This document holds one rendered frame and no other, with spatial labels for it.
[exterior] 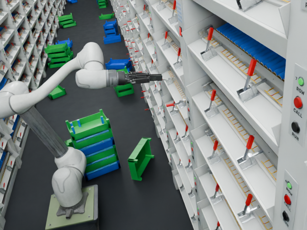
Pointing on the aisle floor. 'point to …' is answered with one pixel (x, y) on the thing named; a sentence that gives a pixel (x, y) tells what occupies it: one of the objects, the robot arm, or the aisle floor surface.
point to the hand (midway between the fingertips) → (155, 77)
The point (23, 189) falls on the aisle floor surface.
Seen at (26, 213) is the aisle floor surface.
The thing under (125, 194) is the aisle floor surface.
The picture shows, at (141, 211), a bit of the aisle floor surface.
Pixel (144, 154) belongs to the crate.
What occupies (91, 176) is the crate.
